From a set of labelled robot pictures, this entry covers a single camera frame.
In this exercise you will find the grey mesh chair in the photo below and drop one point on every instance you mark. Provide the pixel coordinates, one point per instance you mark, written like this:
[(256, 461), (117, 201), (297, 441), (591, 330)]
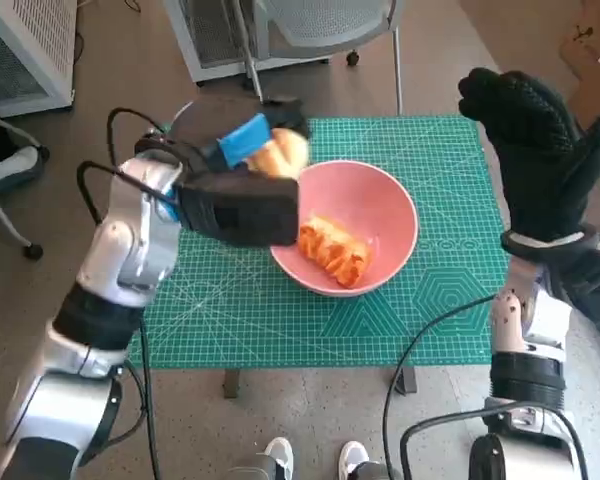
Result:
[(330, 25)]

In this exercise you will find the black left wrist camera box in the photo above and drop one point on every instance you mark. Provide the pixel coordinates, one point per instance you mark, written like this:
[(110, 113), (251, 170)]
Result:
[(240, 210)]

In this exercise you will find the person's right foot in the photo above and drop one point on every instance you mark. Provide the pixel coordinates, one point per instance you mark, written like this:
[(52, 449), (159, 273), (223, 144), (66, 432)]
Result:
[(352, 455)]

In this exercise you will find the person's leg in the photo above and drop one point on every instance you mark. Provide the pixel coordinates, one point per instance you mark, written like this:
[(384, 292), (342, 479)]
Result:
[(250, 469), (377, 472)]

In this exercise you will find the person's foot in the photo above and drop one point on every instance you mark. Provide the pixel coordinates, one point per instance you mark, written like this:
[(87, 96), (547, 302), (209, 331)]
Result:
[(280, 452), (352, 455)]

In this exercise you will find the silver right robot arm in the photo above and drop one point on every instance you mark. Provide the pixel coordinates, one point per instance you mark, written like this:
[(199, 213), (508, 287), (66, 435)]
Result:
[(525, 380)]

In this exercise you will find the person's left foot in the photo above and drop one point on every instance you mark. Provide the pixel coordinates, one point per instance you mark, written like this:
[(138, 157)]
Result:
[(280, 452)]

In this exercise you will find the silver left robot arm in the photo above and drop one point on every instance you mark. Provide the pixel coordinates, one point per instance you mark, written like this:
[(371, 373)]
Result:
[(125, 250)]

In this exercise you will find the large white perforated cabinet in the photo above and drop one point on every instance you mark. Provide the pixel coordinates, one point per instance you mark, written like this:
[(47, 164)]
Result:
[(25, 50)]

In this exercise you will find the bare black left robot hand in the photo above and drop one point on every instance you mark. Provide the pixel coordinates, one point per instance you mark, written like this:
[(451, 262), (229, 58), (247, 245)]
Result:
[(242, 142)]

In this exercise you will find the person's right leg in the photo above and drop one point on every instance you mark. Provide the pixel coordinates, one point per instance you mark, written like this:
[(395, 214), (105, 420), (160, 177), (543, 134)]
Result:
[(377, 472)]

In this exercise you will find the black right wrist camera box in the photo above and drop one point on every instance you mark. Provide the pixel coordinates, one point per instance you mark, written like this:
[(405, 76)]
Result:
[(590, 285)]

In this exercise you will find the pink bowl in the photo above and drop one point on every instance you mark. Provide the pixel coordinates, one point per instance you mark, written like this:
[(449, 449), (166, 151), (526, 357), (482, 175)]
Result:
[(370, 195)]

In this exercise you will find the office chair with casters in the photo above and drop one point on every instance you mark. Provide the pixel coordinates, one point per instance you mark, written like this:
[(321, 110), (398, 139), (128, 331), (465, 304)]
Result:
[(7, 167)]

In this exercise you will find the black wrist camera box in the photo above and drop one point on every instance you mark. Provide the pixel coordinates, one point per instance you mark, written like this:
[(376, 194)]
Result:
[(240, 210), (590, 285)]

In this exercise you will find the round bread bun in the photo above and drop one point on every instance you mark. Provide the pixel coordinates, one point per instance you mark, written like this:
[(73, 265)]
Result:
[(285, 152)]

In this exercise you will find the small table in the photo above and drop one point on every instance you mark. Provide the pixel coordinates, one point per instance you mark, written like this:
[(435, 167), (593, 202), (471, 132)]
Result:
[(231, 385)]

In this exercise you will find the rectangular bread loaf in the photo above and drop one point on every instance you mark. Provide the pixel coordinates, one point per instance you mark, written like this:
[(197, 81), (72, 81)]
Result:
[(337, 250)]

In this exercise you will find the person's left leg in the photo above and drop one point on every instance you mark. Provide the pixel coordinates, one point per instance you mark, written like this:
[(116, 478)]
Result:
[(250, 469)]

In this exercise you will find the green cutting mat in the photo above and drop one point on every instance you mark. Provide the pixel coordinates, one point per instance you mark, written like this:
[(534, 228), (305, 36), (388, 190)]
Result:
[(260, 320)]

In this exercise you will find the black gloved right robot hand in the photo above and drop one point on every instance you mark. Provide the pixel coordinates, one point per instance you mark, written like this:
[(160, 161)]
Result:
[(540, 170)]

